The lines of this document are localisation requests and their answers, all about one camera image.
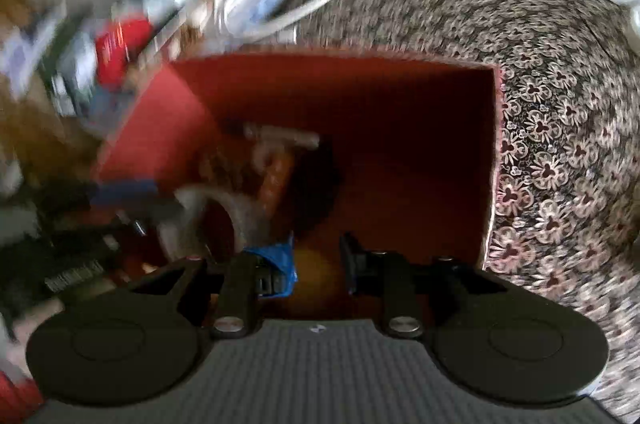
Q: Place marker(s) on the red packet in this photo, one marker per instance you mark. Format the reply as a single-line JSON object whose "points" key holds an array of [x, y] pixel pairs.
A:
{"points": [[120, 51]]}

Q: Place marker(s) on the red cardboard box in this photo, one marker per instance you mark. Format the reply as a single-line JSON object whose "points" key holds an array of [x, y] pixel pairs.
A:
{"points": [[400, 138]]}

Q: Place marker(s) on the floral printed blanket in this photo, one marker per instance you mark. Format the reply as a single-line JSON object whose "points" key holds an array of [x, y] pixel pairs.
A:
{"points": [[555, 113]]}

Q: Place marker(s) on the orange object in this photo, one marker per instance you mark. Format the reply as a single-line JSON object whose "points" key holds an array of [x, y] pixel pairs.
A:
{"points": [[275, 176]]}

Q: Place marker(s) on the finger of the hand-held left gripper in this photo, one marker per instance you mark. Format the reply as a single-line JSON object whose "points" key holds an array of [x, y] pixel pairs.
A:
{"points": [[125, 193]]}

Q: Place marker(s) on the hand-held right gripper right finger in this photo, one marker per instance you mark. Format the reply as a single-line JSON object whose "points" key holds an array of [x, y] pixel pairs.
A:
{"points": [[350, 260]]}

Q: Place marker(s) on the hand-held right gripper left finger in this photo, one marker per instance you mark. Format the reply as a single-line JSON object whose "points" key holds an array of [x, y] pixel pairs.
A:
{"points": [[281, 265]]}

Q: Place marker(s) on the grey stick-shaped object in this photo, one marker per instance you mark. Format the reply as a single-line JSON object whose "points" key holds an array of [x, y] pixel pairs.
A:
{"points": [[285, 134]]}

